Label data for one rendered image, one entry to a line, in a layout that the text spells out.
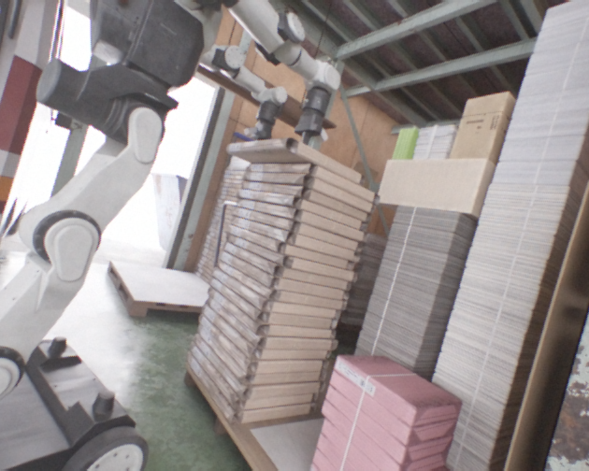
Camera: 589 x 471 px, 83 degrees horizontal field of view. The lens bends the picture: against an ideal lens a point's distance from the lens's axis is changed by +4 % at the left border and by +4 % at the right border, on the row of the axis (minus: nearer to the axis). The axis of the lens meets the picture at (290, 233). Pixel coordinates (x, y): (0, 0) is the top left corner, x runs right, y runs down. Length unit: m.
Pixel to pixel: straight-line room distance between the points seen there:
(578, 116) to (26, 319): 1.61
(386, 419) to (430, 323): 0.46
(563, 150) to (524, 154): 0.10
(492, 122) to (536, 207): 0.38
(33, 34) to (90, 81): 0.57
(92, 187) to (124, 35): 0.38
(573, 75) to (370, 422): 1.21
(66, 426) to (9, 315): 0.30
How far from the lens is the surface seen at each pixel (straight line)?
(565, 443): 0.77
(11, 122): 1.43
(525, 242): 1.25
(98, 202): 1.00
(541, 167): 1.31
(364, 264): 3.28
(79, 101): 0.97
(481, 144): 1.45
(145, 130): 0.99
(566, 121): 1.37
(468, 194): 1.36
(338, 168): 1.27
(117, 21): 1.02
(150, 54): 1.02
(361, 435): 1.07
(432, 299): 1.31
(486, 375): 1.26
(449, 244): 1.32
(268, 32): 1.05
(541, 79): 1.47
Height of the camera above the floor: 0.79
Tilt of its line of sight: level
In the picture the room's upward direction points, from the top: 17 degrees clockwise
